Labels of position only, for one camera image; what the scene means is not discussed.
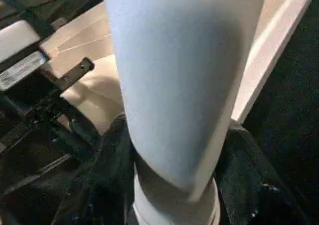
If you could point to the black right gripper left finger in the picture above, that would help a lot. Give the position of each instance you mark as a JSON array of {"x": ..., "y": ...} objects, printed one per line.
[{"x": 99, "y": 185}]

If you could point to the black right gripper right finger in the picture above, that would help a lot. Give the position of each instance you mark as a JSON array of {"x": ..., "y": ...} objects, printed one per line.
[{"x": 254, "y": 185}]

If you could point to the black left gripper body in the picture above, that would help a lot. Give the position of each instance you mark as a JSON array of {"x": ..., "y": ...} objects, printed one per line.
[{"x": 37, "y": 125}]

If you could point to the white plastic table leg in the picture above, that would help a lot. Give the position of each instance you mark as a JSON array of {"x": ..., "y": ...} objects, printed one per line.
[{"x": 174, "y": 85}]

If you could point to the white plastic table top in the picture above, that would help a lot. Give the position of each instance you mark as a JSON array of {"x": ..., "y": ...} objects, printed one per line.
[{"x": 269, "y": 48}]

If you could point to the black mat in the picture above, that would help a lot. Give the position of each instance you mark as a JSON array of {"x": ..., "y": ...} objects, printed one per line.
[{"x": 286, "y": 110}]

